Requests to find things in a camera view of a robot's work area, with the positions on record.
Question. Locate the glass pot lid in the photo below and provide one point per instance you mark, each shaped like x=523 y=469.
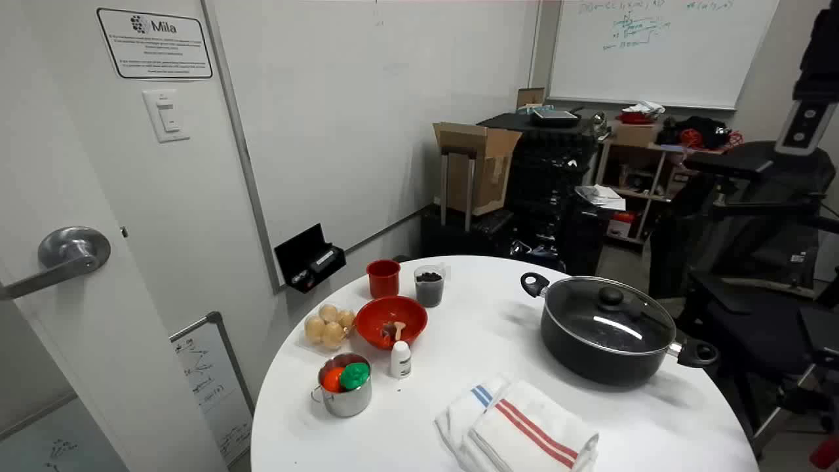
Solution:
x=580 y=309

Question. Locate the black cooking pot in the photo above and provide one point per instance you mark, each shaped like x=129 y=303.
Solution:
x=594 y=356

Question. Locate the clear measuring cup dark contents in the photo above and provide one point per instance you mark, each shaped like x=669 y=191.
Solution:
x=428 y=292

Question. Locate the red plastic cup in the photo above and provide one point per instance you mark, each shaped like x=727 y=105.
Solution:
x=383 y=280

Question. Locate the brown cardboard box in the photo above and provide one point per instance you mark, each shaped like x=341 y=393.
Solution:
x=476 y=165

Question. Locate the small wooden spoon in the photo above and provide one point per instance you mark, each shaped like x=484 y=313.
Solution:
x=396 y=331

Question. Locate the red plastic bowl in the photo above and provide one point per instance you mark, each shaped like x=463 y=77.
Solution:
x=371 y=328

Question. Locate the yellow round potato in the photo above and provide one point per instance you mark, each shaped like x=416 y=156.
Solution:
x=345 y=320
x=316 y=328
x=329 y=313
x=335 y=337

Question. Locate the open black case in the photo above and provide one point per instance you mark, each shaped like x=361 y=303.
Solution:
x=302 y=249

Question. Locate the small white bottle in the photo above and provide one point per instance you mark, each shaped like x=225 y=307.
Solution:
x=399 y=359

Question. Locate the black cabinet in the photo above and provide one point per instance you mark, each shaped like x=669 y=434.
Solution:
x=547 y=165

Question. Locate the green ball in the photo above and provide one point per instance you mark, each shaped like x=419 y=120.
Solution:
x=354 y=376

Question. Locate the orange ball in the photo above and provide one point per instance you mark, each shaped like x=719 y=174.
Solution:
x=332 y=377

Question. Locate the gray device on cabinet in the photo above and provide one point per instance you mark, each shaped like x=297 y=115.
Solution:
x=555 y=114

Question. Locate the metal cup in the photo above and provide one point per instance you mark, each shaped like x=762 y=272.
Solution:
x=346 y=404

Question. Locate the white towel blue stripes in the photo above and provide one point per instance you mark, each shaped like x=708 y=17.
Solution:
x=461 y=415

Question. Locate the white plastic bag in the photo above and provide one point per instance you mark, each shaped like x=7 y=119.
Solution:
x=603 y=198

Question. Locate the white towel red stripes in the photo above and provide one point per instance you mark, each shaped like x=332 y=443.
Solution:
x=542 y=434

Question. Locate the wooden shelf unit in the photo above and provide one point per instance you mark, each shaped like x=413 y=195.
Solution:
x=645 y=174

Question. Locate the small leaning whiteboard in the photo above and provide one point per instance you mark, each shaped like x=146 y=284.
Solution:
x=205 y=376

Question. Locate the black bag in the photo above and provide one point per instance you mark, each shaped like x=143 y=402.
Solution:
x=695 y=131

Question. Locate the black metal stand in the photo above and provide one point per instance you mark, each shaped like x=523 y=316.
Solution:
x=752 y=262

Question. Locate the red plastic part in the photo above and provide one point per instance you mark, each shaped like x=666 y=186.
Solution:
x=826 y=453

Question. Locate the white light switch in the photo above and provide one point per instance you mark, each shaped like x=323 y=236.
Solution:
x=167 y=115

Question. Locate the large wall whiteboard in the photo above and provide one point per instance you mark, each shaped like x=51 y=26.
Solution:
x=665 y=60

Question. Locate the white Mila wall sign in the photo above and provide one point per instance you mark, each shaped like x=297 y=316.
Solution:
x=159 y=47

